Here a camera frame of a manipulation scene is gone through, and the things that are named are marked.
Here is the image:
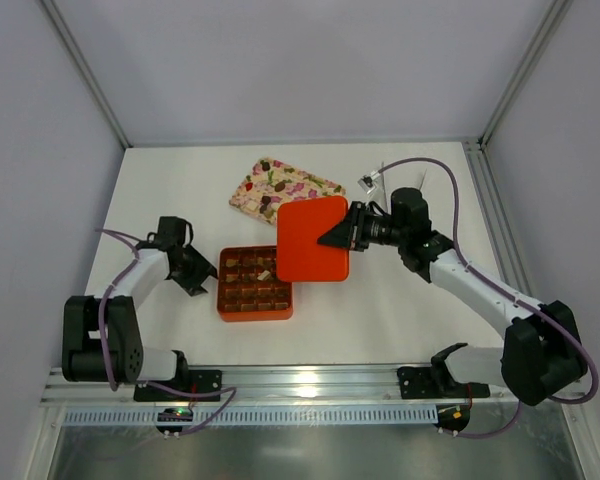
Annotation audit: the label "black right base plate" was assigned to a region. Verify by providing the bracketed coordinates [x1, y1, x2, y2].
[396, 366, 491, 400]

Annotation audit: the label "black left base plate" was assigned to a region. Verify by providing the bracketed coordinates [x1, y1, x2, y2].
[133, 369, 223, 402]

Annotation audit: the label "metal tongs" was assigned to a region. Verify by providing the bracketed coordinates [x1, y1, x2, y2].
[381, 162, 428, 193]

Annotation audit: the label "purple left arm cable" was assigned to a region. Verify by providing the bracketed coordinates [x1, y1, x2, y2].
[94, 228, 237, 441]

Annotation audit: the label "floral tray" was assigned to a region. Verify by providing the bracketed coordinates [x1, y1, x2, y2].
[229, 157, 346, 226]

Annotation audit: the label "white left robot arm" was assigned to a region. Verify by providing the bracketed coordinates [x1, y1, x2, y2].
[62, 216, 218, 398]

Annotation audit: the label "orange box lid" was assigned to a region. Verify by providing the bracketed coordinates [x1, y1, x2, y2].
[276, 196, 349, 283]

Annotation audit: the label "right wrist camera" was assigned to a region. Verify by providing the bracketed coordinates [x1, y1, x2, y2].
[358, 171, 381, 195]

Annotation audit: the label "aluminium table rail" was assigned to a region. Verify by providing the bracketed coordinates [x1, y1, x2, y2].
[39, 362, 589, 406]

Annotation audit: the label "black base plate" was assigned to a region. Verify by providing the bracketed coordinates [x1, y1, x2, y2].
[133, 369, 223, 402]
[396, 366, 491, 400]

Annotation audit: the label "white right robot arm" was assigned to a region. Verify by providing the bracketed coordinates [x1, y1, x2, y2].
[317, 187, 590, 406]

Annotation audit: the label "orange chocolate box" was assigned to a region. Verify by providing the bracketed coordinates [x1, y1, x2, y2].
[216, 245, 294, 322]

